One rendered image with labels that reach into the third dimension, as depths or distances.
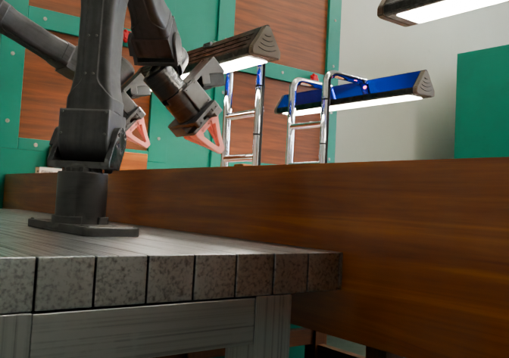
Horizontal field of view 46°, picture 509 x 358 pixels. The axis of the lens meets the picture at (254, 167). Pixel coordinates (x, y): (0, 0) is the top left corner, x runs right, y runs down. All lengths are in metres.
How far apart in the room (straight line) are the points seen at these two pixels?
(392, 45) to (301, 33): 1.78
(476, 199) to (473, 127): 3.56
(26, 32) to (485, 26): 4.27
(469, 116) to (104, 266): 3.75
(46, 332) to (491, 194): 0.37
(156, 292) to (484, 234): 0.28
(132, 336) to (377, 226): 0.26
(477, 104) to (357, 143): 0.82
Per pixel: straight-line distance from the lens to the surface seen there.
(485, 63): 4.14
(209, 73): 1.15
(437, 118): 4.55
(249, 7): 2.36
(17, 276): 0.46
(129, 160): 1.93
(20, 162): 1.87
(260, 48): 1.32
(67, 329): 0.48
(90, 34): 0.82
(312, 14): 2.56
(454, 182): 0.55
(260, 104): 1.58
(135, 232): 0.71
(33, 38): 1.41
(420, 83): 1.71
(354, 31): 3.93
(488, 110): 4.06
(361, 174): 0.62
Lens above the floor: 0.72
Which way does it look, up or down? 4 degrees up
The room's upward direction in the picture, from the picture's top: 3 degrees clockwise
